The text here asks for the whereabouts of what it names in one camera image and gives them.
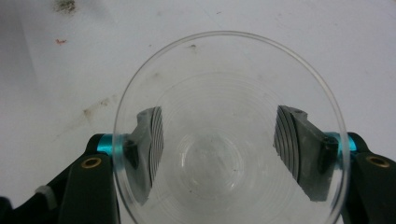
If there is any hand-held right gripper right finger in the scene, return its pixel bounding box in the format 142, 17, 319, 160
273, 105, 396, 224

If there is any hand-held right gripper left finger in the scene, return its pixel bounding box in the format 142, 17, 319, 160
57, 105, 165, 224

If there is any clear ribbed plastic cup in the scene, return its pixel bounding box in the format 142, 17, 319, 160
112, 30, 350, 224

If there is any white foam mat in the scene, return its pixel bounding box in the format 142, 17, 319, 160
0, 0, 396, 224

